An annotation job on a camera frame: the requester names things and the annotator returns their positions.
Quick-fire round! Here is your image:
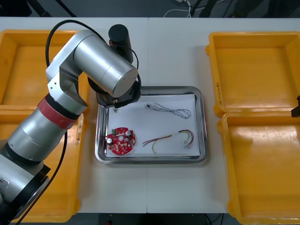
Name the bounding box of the yellow-orange plastic bin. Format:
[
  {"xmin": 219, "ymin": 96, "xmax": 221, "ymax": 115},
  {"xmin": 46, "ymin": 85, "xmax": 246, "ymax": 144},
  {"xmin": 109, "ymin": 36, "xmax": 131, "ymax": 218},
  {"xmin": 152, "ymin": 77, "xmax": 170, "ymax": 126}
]
[
  {"xmin": 0, "ymin": 29, "xmax": 98, "ymax": 116},
  {"xmin": 0, "ymin": 105, "xmax": 85, "ymax": 223},
  {"xmin": 205, "ymin": 30, "xmax": 300, "ymax": 118},
  {"xmin": 217, "ymin": 111, "xmax": 300, "ymax": 225}
]

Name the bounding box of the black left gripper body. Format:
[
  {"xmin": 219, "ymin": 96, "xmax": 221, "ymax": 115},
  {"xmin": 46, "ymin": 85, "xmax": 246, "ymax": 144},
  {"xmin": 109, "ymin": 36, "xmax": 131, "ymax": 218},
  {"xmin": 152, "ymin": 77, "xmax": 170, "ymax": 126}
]
[{"xmin": 95, "ymin": 81, "xmax": 142, "ymax": 109}]

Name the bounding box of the round red circuit board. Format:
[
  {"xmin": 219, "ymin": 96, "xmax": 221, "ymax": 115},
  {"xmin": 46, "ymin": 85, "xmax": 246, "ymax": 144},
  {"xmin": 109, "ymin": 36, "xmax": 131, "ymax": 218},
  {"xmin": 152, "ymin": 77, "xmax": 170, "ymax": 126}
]
[{"xmin": 107, "ymin": 126, "xmax": 139, "ymax": 156}]

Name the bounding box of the red and green-yellow wire harness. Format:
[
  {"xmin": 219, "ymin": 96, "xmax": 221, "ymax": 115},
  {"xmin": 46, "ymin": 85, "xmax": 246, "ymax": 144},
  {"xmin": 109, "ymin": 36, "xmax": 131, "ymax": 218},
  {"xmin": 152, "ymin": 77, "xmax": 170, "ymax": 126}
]
[{"xmin": 142, "ymin": 129, "xmax": 196, "ymax": 156}]

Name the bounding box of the white cable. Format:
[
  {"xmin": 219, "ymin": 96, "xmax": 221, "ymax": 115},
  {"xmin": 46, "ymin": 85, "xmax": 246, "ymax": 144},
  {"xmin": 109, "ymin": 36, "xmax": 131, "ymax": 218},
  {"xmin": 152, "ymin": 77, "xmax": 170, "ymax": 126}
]
[{"xmin": 163, "ymin": 0, "xmax": 193, "ymax": 18}]

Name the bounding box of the white paper sheet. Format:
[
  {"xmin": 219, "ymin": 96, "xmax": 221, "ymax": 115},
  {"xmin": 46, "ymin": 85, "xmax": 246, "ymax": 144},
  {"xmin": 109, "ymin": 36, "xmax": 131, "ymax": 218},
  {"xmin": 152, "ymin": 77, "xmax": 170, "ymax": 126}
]
[{"xmin": 105, "ymin": 93, "xmax": 201, "ymax": 158}]

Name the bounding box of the black stand leg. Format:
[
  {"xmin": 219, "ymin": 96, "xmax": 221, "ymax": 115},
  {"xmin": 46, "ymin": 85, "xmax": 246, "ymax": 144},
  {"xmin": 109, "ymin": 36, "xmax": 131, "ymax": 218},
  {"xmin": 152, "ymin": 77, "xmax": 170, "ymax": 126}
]
[{"xmin": 30, "ymin": 0, "xmax": 77, "ymax": 18}]

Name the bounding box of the steel tray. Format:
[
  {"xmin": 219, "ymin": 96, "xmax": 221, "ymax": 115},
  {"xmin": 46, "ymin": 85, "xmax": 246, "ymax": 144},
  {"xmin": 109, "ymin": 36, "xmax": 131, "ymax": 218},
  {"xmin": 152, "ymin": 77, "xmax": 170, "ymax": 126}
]
[{"xmin": 95, "ymin": 85, "xmax": 209, "ymax": 165}]

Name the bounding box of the blue-white twisted wire harness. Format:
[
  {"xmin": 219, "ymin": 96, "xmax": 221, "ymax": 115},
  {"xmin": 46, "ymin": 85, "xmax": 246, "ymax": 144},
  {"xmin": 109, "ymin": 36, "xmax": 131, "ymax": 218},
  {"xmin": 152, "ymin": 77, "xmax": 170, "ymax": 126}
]
[{"xmin": 145, "ymin": 101, "xmax": 192, "ymax": 120}]

